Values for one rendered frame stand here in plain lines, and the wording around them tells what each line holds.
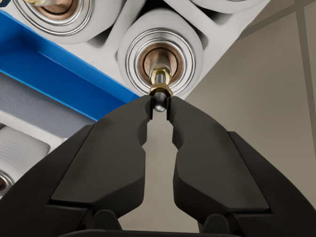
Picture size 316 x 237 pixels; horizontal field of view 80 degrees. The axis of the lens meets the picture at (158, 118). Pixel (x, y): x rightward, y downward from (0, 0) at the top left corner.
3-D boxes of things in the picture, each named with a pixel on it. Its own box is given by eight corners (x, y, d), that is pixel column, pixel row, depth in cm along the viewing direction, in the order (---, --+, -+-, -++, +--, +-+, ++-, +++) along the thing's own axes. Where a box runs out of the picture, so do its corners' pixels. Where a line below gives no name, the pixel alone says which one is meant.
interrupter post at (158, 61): (154, 78, 22) (153, 90, 19) (146, 59, 20) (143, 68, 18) (174, 70, 21) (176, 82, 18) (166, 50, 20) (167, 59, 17)
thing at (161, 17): (147, 68, 39) (139, 114, 24) (126, 20, 34) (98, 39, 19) (192, 50, 37) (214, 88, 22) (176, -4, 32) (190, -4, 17)
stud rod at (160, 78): (153, 69, 19) (149, 105, 13) (161, 63, 19) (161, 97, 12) (159, 76, 20) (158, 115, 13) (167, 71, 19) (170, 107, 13)
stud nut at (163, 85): (143, 90, 15) (142, 95, 14) (161, 76, 14) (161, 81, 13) (159, 107, 15) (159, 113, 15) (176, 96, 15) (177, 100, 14)
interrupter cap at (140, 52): (143, 104, 23) (143, 107, 23) (113, 44, 20) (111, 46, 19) (203, 82, 22) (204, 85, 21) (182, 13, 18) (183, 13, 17)
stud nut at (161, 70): (146, 73, 18) (146, 76, 17) (161, 62, 17) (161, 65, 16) (159, 88, 19) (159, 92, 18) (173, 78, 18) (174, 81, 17)
